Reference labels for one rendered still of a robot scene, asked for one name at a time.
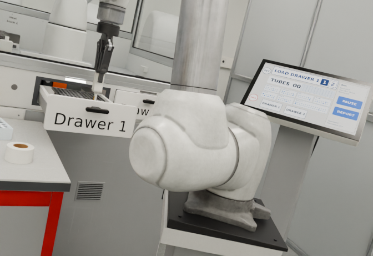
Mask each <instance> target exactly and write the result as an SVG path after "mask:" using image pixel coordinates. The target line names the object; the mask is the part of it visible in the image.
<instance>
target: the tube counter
mask: <svg viewBox="0 0 373 256"><path fill-rule="evenodd" d="M291 89H296V90H299V91H303V92H307V93H311V94H316V95H319V96H323V97H327V98H331V99H333V97H334V95H335V91H331V90H328V89H324V88H320V87H315V86H311V85H308V84H303V83H299V82H293V85H292V87H291Z"/></svg>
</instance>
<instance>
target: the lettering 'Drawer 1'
mask: <svg viewBox="0 0 373 256"><path fill-rule="evenodd" d="M58 114H61V115H63V117H64V121H63V122H62V123H56V122H57V117H58ZM71 119H74V118H70V117H69V119H68V125H69V122H70V120H71ZM76 119H80V118H76ZM80 120H81V122H75V124H74V125H75V126H76V127H79V126H80V127H82V119H80ZM64 122H65V115H64V114H62V113H56V119H55V123H54V124H63V123H64ZM85 122H86V128H88V126H89V124H90V122H91V128H93V127H94V125H95V123H96V121H95V122H94V124H93V125H92V120H90V121H89V123H88V125H87V119H86V120H85ZM101 122H103V123H104V125H103V124H100V123H101ZM122 122H123V126H122V130H119V131H121V132H125V130H123V128H124V123H125V121H121V123H122ZM76 123H80V125H79V126H77V125H76ZM111 123H114V122H111ZM111 123H110V122H109V124H108V129H107V130H109V126H110V124H111ZM99 126H105V122H104V121H100V122H99V123H98V128H99V129H104V128H100V127H99Z"/></svg>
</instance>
